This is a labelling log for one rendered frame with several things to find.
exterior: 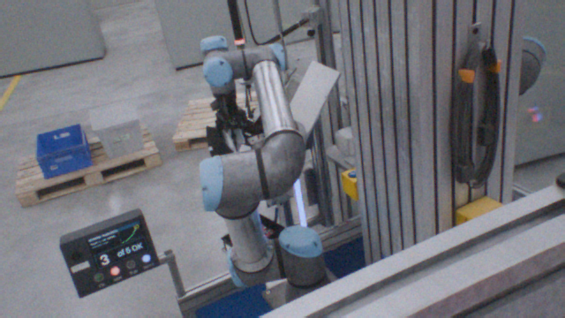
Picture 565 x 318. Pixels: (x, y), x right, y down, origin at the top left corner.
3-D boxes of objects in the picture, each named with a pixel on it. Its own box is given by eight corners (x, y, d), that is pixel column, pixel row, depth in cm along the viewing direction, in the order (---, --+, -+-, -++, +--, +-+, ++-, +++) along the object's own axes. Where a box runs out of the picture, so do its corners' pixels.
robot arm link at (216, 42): (198, 45, 141) (198, 37, 149) (207, 83, 146) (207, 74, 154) (226, 40, 142) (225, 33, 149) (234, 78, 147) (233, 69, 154)
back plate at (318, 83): (241, 173, 274) (239, 172, 274) (301, 56, 264) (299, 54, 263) (284, 220, 230) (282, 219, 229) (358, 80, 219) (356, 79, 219)
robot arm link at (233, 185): (287, 286, 149) (267, 179, 106) (236, 297, 149) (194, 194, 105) (280, 248, 156) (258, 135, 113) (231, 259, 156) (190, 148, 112)
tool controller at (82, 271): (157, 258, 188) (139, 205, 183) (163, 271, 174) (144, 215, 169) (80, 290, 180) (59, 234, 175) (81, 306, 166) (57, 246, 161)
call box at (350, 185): (375, 181, 220) (373, 159, 216) (389, 191, 212) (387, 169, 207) (342, 193, 215) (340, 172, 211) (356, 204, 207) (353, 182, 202)
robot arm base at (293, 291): (345, 300, 152) (342, 274, 148) (300, 324, 147) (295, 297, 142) (318, 272, 165) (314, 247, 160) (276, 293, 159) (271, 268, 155)
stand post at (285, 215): (303, 305, 298) (277, 168, 256) (310, 315, 291) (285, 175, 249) (296, 308, 297) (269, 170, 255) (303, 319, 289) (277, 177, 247)
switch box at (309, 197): (333, 197, 278) (328, 162, 268) (308, 207, 274) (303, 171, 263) (325, 190, 286) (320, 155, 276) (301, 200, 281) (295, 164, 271)
